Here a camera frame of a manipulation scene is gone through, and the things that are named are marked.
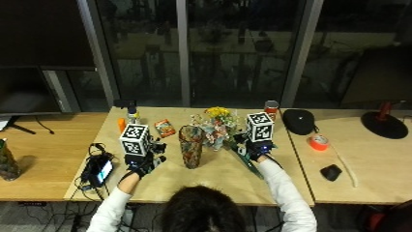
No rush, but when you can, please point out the black monitor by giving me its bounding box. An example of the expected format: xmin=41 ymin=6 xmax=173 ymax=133
xmin=0 ymin=66 xmax=81 ymax=135

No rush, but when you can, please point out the thin black monitor cable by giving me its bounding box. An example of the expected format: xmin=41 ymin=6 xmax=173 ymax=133
xmin=33 ymin=115 xmax=56 ymax=135

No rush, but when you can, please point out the black cable bundle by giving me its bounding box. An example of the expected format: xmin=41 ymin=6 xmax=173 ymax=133
xmin=73 ymin=142 xmax=113 ymax=201

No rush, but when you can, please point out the orange patterned snack packet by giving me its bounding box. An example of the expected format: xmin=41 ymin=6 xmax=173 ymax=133
xmin=153 ymin=119 xmax=177 ymax=138

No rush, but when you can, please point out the glove white marker cube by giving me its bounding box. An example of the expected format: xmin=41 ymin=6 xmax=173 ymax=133
xmin=244 ymin=111 xmax=276 ymax=143
xmin=118 ymin=123 xmax=152 ymax=158

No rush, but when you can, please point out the dark patterned vase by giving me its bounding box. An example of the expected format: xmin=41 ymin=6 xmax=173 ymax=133
xmin=0 ymin=138 xmax=21 ymax=182

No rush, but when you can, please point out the black computer mouse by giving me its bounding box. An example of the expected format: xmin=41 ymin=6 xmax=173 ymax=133
xmin=318 ymin=163 xmax=344 ymax=182

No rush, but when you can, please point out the small clear bottle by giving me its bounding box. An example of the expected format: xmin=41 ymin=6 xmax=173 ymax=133
xmin=126 ymin=106 xmax=141 ymax=126

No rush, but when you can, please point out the small black camera box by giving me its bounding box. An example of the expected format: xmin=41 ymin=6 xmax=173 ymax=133
xmin=113 ymin=99 xmax=137 ymax=109

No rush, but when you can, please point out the left glove white marker cube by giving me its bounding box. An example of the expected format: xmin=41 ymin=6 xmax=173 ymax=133
xmin=118 ymin=123 xmax=152 ymax=158

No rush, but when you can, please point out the colourful mosaic glass vase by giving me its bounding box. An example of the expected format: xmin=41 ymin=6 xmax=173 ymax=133
xmin=177 ymin=125 xmax=206 ymax=170

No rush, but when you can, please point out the black device with lit screen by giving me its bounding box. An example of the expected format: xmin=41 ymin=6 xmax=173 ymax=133
xmin=80 ymin=154 xmax=116 ymax=189

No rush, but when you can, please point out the right glove white marker cube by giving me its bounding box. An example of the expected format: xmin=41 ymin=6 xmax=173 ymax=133
xmin=244 ymin=111 xmax=276 ymax=143

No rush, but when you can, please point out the black round base red stand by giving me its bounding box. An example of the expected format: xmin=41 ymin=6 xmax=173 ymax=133
xmin=358 ymin=101 xmax=409 ymax=140

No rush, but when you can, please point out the person's left hand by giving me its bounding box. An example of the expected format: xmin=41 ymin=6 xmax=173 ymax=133
xmin=124 ymin=140 xmax=168 ymax=179

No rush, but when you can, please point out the thin white stick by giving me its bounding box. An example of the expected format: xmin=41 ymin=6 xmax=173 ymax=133
xmin=329 ymin=148 xmax=358 ymax=189

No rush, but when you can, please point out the black oval zip case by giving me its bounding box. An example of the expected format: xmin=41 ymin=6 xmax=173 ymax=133
xmin=281 ymin=108 xmax=318 ymax=136

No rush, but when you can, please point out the mixed flower bouquet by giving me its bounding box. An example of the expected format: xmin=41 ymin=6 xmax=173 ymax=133
xmin=190 ymin=106 xmax=265 ymax=181

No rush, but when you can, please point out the red and black bag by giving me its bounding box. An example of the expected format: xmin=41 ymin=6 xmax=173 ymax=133
xmin=358 ymin=199 xmax=412 ymax=232

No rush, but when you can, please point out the person's right hand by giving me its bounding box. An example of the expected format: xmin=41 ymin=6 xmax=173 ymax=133
xmin=233 ymin=132 xmax=276 ymax=162

